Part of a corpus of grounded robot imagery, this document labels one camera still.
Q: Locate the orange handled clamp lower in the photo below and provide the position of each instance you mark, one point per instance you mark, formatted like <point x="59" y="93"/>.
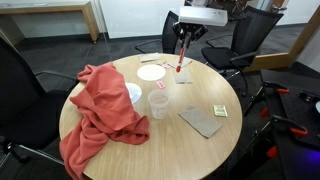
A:
<point x="282" y="125"/>

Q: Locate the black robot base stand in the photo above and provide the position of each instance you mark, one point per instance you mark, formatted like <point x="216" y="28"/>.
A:
<point x="298" y="155"/>

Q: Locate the silver grey gripper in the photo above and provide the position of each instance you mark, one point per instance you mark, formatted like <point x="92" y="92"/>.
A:
<point x="192" y="22"/>

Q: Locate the black office chair far middle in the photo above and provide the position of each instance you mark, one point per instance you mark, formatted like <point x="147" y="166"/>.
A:
<point x="167" y="42"/>

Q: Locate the small pink packet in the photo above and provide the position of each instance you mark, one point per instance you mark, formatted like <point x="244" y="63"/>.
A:
<point x="166" y="66"/>

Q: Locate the clear plastic cup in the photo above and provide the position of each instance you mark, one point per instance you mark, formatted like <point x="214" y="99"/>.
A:
<point x="158" y="100"/>

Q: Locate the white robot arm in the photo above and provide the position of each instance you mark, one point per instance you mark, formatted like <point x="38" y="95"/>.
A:
<point x="198" y="3"/>

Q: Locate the orange handled clamp upper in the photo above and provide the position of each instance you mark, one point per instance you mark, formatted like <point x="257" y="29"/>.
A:
<point x="258" y="97"/>

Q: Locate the brown napkin far left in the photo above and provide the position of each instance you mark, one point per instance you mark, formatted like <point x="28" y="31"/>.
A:
<point x="149" y="57"/>

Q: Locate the orange handled clamp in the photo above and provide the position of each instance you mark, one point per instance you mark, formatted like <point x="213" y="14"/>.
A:
<point x="258" y="97"/>
<point x="282" y="125"/>

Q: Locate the small green sticky pad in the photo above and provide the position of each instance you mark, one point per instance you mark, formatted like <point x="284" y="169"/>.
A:
<point x="220" y="110"/>

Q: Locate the white plate under cloth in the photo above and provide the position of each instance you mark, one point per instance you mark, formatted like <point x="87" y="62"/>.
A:
<point x="135" y="92"/>

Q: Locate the red fleece cloth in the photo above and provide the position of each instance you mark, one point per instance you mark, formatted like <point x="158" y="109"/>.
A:
<point x="107" y="114"/>

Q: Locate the round wooden table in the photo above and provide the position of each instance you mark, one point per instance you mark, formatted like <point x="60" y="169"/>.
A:
<point x="175" y="150"/>

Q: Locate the black office chair far right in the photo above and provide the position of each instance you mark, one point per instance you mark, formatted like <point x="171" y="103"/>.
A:
<point x="249" y="33"/>

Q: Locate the black office chair left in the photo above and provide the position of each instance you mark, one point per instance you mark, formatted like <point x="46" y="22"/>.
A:
<point x="29" y="115"/>

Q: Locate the pink eraser packet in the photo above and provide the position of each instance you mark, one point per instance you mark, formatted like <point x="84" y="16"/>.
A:
<point x="160" y="84"/>

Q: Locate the black office chair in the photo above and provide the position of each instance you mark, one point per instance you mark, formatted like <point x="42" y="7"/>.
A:
<point x="249" y="33"/>
<point x="167" y="42"/>
<point x="29" y="115"/>

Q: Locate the white round plate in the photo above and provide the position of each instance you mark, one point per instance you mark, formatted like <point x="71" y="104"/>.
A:
<point x="151" y="72"/>

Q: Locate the wooden bench table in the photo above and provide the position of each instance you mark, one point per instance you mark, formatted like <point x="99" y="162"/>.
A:
<point x="85" y="7"/>

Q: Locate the red marker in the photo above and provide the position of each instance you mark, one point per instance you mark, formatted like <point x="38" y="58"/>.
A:
<point x="181" y="57"/>

